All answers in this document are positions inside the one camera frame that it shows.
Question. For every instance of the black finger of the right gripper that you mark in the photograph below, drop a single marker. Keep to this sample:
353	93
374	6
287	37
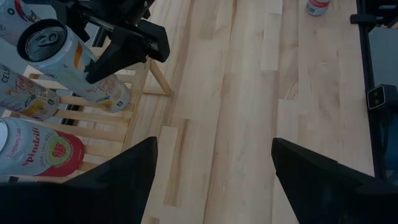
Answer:
124	49
84	26

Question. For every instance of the black table-level camera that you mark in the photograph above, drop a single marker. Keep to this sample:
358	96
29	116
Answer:
377	97

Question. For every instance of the wooden slatted shelf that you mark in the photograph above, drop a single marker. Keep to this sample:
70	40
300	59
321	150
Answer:
102	130

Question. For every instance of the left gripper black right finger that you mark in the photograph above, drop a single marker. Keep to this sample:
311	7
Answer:
342	199

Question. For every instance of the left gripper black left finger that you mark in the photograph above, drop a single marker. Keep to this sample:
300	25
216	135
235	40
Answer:
77	202

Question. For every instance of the pink white Spindrift can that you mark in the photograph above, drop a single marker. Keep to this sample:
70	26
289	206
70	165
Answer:
37	152

